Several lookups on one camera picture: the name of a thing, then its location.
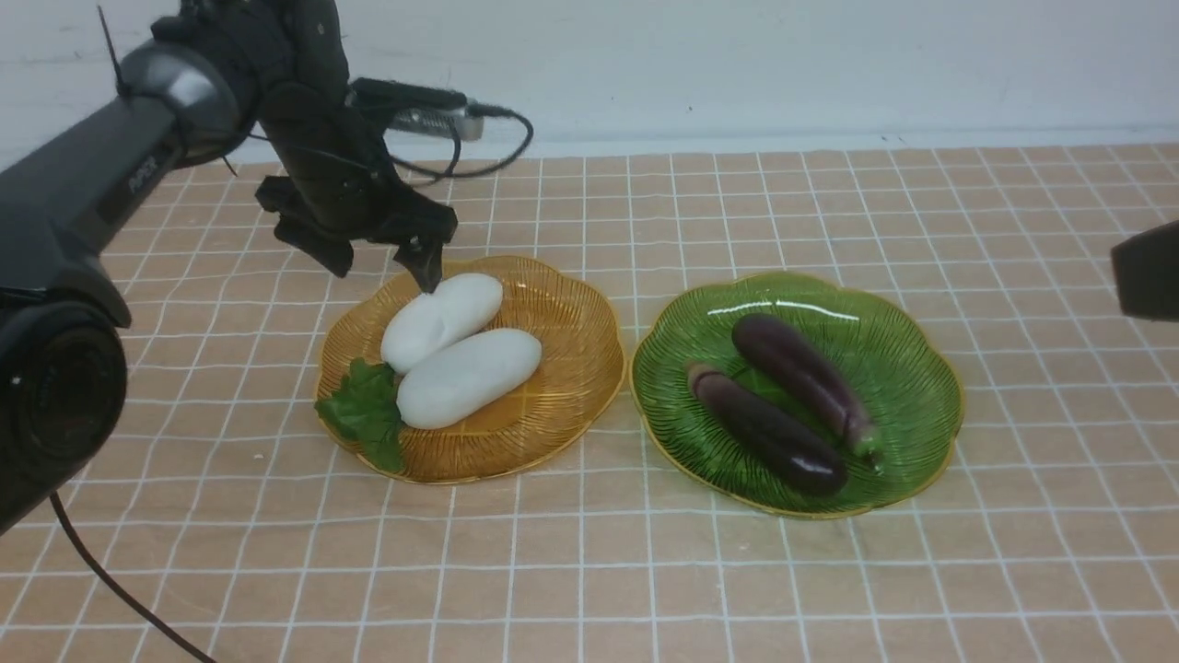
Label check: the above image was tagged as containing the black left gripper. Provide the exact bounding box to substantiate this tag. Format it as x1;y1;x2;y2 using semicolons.
253;83;457;294

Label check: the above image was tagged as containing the white radish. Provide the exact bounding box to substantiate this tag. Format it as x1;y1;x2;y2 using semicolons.
312;328;544;473
380;273;503;374

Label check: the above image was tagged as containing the purple eggplant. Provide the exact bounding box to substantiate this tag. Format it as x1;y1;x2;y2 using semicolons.
731;313;883;473
685;361;849;498

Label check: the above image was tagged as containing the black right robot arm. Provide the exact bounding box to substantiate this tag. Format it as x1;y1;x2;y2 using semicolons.
1109;221;1179;322

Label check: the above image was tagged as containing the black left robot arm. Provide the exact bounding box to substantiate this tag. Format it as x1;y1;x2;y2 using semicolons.
1;1;457;531

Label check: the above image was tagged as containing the amber ribbed glass plate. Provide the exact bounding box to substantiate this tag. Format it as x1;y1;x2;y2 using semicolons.
325;255;628;485

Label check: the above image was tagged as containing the green ribbed glass plate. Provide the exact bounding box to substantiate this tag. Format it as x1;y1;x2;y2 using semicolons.
630;273;964;520

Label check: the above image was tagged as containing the checkered beige tablecloth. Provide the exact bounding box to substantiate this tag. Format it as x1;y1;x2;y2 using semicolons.
0;145;1179;663

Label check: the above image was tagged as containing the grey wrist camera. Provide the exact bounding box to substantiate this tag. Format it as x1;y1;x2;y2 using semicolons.
348;78;518;142

